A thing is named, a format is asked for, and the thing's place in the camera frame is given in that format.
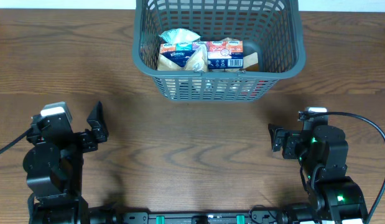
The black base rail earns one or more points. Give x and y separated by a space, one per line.
254 217

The cream white snack packet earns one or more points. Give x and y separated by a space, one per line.
165 64

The grey plastic basket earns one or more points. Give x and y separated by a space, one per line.
271 29

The cookie bag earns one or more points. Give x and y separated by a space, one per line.
251 62

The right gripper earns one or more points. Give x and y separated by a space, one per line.
289 144

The orange spaghetti packet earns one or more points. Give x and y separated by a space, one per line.
251 87

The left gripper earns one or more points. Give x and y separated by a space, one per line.
86 138

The beige snack packet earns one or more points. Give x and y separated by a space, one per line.
198 61

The light blue snack packet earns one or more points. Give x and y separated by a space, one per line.
180 35

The Kleenex tissue multipack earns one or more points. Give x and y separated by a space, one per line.
220 54

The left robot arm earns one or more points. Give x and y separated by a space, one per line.
54 167

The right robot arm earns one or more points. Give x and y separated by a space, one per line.
321 151

